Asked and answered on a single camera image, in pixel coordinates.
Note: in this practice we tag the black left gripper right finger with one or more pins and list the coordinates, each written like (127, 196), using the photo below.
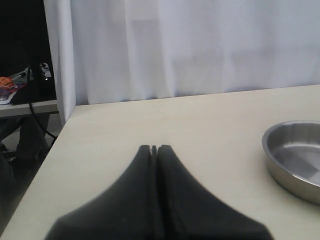
(190, 212)

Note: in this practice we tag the stainless steel round bowl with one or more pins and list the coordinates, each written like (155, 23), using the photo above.
(293, 157)

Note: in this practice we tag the white curtain backdrop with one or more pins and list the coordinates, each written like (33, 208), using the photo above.
(106, 51)

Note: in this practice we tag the cluttered background shelf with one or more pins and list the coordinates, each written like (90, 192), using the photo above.
(25, 93)

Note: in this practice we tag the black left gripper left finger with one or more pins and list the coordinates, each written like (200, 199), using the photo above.
(125, 211)

